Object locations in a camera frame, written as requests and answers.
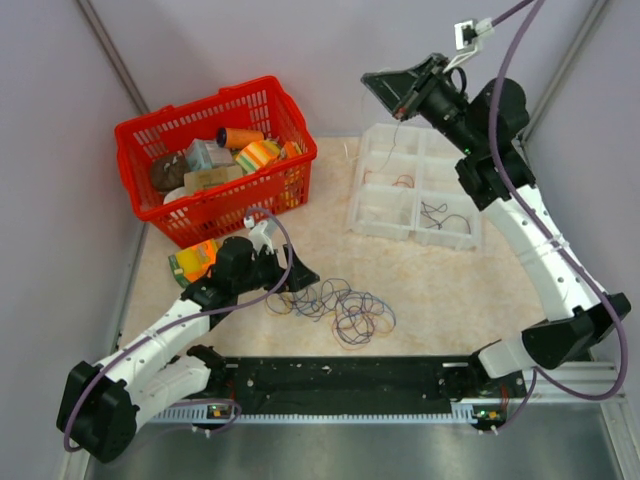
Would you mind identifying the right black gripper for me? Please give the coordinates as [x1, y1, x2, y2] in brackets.
[361, 54, 483, 158]

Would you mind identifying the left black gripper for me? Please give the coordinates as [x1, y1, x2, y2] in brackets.
[234, 243, 318, 294]

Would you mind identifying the coloured wire pile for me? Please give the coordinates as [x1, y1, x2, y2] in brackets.
[264, 277, 397, 351]

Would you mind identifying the orange wire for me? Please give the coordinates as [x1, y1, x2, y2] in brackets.
[363, 170, 416, 190]

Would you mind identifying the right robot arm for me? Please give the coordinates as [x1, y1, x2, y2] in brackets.
[361, 53, 631, 396]

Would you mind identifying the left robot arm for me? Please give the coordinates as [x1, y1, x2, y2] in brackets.
[56, 237, 319, 463]

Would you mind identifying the clear compartment tray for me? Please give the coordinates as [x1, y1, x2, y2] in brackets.
[347, 123, 483, 251]

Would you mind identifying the orange yellow box on table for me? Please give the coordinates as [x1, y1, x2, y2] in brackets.
[168, 239, 218, 288]

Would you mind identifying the striped yellow green box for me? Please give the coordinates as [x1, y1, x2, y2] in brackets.
[235, 140, 281, 174]

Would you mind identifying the red plastic basket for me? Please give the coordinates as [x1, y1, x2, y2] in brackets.
[114, 76, 317, 248]

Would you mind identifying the beige carton box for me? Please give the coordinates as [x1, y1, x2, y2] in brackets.
[184, 165, 244, 195]

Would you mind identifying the teal grey box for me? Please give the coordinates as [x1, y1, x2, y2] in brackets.
[186, 139, 235, 171]

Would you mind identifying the brown round item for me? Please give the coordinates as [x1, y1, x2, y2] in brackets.
[149, 154, 190, 193]

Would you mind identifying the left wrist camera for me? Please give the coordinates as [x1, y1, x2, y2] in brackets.
[244, 217, 277, 253]

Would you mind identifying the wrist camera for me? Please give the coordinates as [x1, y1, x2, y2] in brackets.
[450, 18, 495, 67]
[244, 217, 277, 253]

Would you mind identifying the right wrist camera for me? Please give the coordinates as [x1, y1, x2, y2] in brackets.
[450, 18, 495, 67]

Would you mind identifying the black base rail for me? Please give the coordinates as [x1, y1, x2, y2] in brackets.
[195, 356, 525, 416]

